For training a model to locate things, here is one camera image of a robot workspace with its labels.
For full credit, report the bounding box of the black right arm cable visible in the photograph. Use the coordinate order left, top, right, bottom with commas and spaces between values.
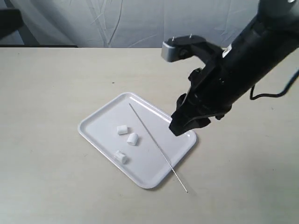
249, 67, 299, 101

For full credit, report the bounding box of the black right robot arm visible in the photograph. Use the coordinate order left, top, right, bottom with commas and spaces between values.
161, 0, 299, 136

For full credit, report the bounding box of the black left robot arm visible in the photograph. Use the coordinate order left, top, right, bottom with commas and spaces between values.
0, 8, 24, 40

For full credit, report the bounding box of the grey wrinkled backdrop curtain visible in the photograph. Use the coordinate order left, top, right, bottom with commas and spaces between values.
0, 0, 258, 48

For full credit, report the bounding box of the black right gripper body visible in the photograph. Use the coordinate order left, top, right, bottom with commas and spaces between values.
175, 67, 232, 129

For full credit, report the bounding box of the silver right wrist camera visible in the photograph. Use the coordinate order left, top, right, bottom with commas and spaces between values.
161, 35, 223, 63

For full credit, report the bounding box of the white rectangular plastic tray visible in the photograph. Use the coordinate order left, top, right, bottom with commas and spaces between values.
78, 92, 197, 189

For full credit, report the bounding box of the thin metal skewer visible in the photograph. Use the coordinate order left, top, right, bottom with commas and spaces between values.
128, 103, 189, 193

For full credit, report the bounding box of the white marshmallow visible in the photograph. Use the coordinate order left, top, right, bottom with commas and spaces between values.
114, 150, 128, 164
127, 133, 139, 146
116, 125, 128, 135

